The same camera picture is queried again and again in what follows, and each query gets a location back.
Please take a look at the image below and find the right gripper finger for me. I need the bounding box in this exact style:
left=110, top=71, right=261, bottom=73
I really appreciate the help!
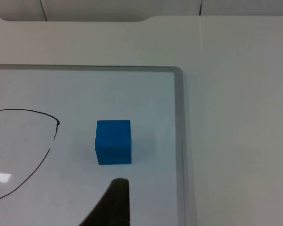
left=78, top=178, right=130, bottom=226

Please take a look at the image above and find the blue cube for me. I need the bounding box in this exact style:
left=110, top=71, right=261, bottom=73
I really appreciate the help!
left=94, top=120, right=132, bottom=165

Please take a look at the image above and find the grey-framed whiteboard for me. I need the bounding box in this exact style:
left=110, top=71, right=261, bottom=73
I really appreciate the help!
left=0, top=65, right=187, bottom=226

